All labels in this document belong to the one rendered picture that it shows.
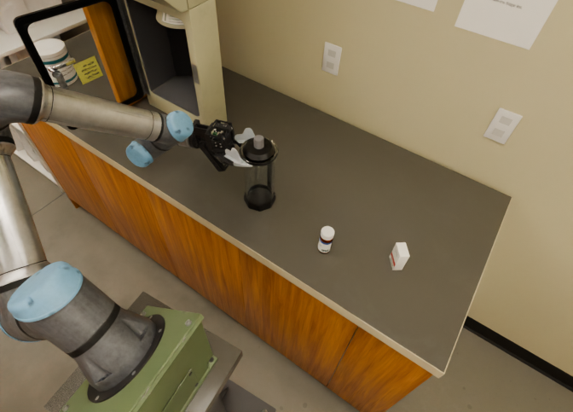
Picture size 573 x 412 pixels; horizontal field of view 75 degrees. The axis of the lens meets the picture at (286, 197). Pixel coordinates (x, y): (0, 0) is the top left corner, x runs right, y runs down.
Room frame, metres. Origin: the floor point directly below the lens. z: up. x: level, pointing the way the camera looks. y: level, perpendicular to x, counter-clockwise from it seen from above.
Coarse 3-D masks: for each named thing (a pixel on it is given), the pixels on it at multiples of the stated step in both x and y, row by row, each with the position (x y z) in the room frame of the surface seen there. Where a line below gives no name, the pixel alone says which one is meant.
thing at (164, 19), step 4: (160, 12) 1.17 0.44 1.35; (156, 16) 1.19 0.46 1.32; (160, 16) 1.17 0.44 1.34; (164, 16) 1.16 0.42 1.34; (168, 16) 1.15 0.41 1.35; (172, 16) 1.15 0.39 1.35; (160, 20) 1.16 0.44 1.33; (164, 20) 1.15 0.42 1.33; (168, 20) 1.15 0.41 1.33; (172, 20) 1.15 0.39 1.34; (176, 20) 1.14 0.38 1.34; (180, 20) 1.15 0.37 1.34; (164, 24) 1.15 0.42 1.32; (168, 24) 1.14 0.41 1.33; (172, 24) 1.14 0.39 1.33; (176, 24) 1.14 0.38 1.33; (180, 24) 1.14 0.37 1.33; (176, 28) 1.14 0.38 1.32; (180, 28) 1.14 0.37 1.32; (184, 28) 1.14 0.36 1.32
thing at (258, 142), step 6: (252, 138) 0.80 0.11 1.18; (258, 138) 0.77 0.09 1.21; (264, 138) 0.81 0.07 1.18; (246, 144) 0.78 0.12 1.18; (252, 144) 0.78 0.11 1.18; (258, 144) 0.76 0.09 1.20; (264, 144) 0.78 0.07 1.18; (270, 144) 0.78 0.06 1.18; (246, 150) 0.76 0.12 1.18; (252, 150) 0.76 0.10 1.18; (258, 150) 0.76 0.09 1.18; (264, 150) 0.76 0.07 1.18; (270, 150) 0.76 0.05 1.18; (246, 156) 0.74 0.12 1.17; (252, 156) 0.74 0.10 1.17; (258, 156) 0.74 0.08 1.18; (264, 156) 0.74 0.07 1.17; (270, 156) 0.75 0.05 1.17
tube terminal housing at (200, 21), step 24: (144, 0) 1.17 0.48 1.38; (192, 0) 1.08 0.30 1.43; (192, 24) 1.07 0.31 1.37; (216, 24) 1.15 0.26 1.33; (192, 48) 1.07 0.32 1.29; (216, 48) 1.14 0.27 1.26; (144, 72) 1.22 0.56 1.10; (216, 72) 1.13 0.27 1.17; (216, 96) 1.12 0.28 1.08; (192, 120) 1.11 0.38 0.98
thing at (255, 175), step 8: (240, 152) 0.76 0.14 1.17; (248, 160) 0.73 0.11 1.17; (256, 160) 0.73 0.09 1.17; (264, 160) 0.73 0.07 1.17; (248, 168) 0.74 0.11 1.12; (256, 168) 0.73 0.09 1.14; (264, 168) 0.73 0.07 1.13; (272, 168) 0.75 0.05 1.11; (248, 176) 0.74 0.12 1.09; (256, 176) 0.73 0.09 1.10; (264, 176) 0.73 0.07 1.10; (272, 176) 0.76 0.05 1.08; (248, 184) 0.74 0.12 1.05; (256, 184) 0.73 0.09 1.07; (264, 184) 0.73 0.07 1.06; (272, 184) 0.76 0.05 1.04; (248, 192) 0.74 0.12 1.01; (256, 192) 0.73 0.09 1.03; (264, 192) 0.73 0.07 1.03; (272, 192) 0.76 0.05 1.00; (256, 200) 0.73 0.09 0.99; (264, 200) 0.73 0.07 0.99
